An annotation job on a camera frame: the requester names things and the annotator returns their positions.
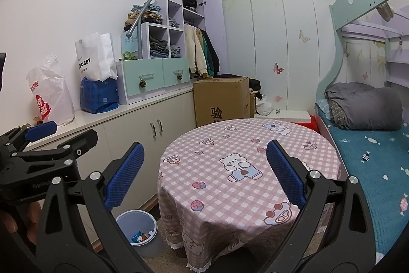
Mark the teal candy print bedsheet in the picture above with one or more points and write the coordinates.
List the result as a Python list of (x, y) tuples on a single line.
[(367, 180)]

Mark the small green packet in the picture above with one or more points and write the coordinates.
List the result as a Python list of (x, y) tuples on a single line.
[(23, 126)]

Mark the white low cabinet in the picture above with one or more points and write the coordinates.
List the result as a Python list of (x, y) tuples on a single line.
[(134, 132)]

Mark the blue trash bin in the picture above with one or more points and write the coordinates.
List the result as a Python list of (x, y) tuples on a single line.
[(127, 225)]

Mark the white paper bag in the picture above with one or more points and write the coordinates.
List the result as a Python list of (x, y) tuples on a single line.
[(96, 55)]

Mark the small cardboard box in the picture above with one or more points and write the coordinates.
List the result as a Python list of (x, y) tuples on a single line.
[(252, 105)]

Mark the blue woven bag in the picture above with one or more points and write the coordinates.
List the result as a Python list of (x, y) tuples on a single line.
[(99, 97)]

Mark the large cardboard box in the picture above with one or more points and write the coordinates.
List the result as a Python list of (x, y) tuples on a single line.
[(220, 94)]

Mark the black clothing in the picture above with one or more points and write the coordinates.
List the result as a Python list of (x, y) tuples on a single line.
[(255, 86)]

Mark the white wardrobe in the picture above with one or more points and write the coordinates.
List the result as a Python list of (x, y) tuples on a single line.
[(265, 36)]

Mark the blue orange snack packet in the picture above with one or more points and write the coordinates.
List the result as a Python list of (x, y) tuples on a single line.
[(137, 236)]

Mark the grey duvet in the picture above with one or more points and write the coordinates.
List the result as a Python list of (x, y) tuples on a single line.
[(364, 106)]

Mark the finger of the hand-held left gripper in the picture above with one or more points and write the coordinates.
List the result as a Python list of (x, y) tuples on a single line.
[(80, 142), (41, 130)]

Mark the red stool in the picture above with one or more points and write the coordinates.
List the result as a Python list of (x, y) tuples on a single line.
[(311, 124)]

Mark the cream jacket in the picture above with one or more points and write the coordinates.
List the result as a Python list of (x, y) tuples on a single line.
[(195, 52)]

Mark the folded grey clothes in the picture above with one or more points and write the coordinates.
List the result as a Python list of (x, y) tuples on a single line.
[(173, 22)]

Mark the white board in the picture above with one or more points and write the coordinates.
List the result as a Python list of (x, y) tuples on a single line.
[(290, 116)]

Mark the pink butterfly sticker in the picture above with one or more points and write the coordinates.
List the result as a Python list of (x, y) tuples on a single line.
[(278, 68)]

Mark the person's left hand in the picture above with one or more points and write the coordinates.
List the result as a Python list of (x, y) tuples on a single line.
[(16, 223)]

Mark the small brown packet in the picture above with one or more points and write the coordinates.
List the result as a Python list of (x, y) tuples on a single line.
[(37, 122)]

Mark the pink flower sticker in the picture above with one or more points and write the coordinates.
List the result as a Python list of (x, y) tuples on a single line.
[(278, 99)]

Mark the blue checked pillow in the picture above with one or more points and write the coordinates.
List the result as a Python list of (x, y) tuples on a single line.
[(322, 110)]

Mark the brown round fixture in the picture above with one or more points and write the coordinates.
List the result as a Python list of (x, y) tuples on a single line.
[(385, 12)]

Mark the white plastic bag red print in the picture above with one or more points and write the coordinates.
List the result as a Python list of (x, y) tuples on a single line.
[(51, 90)]

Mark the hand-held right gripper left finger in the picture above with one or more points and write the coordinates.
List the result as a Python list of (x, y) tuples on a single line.
[(123, 175)]

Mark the folded dark clothes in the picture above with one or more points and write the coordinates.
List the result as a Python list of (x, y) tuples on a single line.
[(159, 49)]

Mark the folded black clothes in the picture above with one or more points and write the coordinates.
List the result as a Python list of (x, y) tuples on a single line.
[(190, 4)]

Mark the beige butterfly sticker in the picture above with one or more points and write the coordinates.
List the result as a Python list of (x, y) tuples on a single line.
[(304, 36)]

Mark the crumpled white plastic bag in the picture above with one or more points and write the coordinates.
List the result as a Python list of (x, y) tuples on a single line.
[(263, 106)]

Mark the dark jacket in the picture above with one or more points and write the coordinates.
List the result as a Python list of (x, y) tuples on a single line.
[(214, 55)]

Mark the green jacket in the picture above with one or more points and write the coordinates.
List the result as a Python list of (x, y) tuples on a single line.
[(206, 52)]

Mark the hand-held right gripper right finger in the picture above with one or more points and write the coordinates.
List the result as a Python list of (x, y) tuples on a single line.
[(287, 174)]

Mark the pink checked tablecloth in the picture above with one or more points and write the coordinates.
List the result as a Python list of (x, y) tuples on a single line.
[(230, 205)]

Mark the purple cubby shelf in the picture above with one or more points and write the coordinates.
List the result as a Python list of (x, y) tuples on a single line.
[(174, 9)]

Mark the pile of folded clothes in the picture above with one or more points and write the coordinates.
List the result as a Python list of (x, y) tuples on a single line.
[(147, 15)]

